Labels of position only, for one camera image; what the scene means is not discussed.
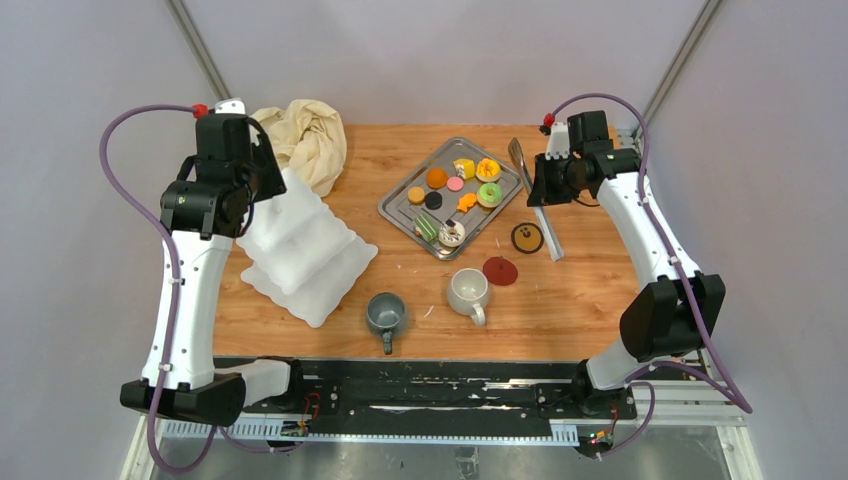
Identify pink macaron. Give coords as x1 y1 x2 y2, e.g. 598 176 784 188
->
446 176 465 192

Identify orange round cake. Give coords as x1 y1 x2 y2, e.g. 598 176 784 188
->
425 167 449 190

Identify aluminium side rail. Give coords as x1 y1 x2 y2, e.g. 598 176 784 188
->
624 123 753 414

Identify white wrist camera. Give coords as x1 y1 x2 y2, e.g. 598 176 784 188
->
545 121 570 160
214 98 246 115

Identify green frosted donut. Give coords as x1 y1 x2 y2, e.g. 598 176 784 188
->
476 182 504 209

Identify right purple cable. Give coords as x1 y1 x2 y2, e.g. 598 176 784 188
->
541 92 755 458

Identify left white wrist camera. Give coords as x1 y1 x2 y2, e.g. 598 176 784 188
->
214 98 246 115

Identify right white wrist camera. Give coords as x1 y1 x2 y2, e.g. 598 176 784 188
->
545 121 570 160

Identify beige crumpled cloth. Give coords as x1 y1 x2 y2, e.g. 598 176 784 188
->
251 99 347 197

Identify grey ceramic mug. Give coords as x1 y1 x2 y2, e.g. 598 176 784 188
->
365 292 409 355

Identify red round coaster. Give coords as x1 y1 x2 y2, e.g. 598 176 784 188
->
482 256 519 286

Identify aluminium frame post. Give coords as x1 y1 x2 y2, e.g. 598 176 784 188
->
164 0 231 100
643 0 724 126

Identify stainless steel tray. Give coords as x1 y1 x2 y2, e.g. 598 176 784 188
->
377 137 523 261

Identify white three-tier dessert stand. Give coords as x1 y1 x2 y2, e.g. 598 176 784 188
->
236 168 378 328

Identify yellow orange fruit tart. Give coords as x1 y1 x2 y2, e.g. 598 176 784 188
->
475 158 502 183

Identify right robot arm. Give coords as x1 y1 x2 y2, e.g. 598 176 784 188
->
527 111 726 417

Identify yellow cake cube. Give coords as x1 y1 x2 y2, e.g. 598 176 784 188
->
453 158 476 180

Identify left aluminium frame post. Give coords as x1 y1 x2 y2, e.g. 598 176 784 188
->
164 0 231 100

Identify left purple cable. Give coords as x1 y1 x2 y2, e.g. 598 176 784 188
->
99 103 296 476

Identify right aluminium frame post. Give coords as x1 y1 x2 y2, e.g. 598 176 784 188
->
643 0 724 126

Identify green layered cake slice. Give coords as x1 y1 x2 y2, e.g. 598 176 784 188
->
413 214 440 243

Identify small orange cookie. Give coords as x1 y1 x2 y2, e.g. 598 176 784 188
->
407 186 427 205

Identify orange fish pastry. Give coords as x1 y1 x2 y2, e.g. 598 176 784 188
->
456 193 477 213

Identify yellow bear face coaster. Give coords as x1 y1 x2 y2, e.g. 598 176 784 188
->
511 222 545 254

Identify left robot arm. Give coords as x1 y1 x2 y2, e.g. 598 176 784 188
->
119 113 307 427

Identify black round cookie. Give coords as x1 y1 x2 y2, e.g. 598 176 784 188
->
424 191 443 211

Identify metal tongs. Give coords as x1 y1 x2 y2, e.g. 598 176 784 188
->
507 137 566 263

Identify purple cable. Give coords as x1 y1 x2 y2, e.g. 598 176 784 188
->
541 92 755 458
99 103 296 476

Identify white slotted cable duct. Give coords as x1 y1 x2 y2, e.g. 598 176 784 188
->
165 415 581 447

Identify white chocolate donut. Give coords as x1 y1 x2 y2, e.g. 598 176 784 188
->
438 219 466 248

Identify white ceramic mug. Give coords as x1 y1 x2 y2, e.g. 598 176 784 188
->
446 268 491 326

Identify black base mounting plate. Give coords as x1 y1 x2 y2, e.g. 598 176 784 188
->
244 359 649 442

